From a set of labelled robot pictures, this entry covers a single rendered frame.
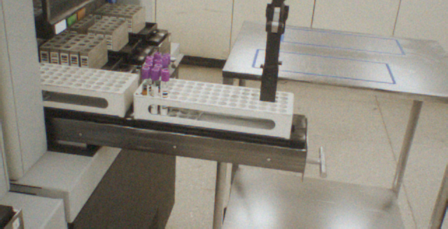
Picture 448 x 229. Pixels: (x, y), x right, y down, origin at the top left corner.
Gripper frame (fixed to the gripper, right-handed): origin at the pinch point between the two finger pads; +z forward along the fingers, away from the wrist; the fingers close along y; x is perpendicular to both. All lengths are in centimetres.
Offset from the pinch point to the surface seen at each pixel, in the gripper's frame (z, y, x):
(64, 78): 3.6, 1.0, -39.7
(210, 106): 3.9, 5.1, -10.0
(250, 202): 62, -48, -3
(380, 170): 90, -125, 55
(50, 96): 9.2, -1.4, -44.2
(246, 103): 3.5, 2.4, -3.6
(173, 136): 10.2, 6.7, -16.4
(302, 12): 44, -228, 11
